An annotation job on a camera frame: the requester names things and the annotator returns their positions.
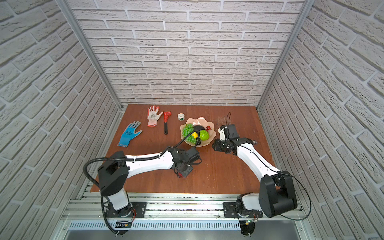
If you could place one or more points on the aluminium corner post right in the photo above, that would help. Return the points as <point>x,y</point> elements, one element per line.
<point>305,10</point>

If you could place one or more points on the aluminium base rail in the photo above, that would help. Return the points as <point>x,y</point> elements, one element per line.
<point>176,217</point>

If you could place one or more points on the pink wavy fruit bowl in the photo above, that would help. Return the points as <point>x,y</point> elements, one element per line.
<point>202,122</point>

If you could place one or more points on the dark avocado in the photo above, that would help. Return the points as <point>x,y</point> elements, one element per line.
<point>198,128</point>

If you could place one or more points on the yellow lemon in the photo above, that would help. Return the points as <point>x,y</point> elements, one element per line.
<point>195,135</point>

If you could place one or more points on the aluminium corner post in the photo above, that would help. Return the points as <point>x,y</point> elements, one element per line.
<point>83,40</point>
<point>305,10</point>

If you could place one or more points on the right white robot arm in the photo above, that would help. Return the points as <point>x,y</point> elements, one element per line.
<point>277,192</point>

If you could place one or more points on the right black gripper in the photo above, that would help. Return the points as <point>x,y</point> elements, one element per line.
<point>217,147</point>

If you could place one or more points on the white tape roll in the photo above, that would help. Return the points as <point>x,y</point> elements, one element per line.
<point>181,116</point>

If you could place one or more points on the aluminium corner post left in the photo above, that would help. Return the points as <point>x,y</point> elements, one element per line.
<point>83,40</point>

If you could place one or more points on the red white work glove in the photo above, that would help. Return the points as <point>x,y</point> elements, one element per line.
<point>153,116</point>

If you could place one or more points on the green grape bunch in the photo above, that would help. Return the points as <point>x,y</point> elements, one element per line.
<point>188,130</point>

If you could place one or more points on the blue work glove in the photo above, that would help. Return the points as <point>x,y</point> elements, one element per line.
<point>129,134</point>

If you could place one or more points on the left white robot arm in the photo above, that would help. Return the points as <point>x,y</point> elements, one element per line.
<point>114,171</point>

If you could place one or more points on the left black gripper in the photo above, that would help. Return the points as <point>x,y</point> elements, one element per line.
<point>188,170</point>

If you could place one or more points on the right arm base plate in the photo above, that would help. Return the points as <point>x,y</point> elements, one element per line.
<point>235,209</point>

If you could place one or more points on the green custard apple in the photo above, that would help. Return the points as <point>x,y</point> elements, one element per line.
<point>204,135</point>

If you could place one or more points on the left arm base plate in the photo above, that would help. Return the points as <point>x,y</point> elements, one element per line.
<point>129,210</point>

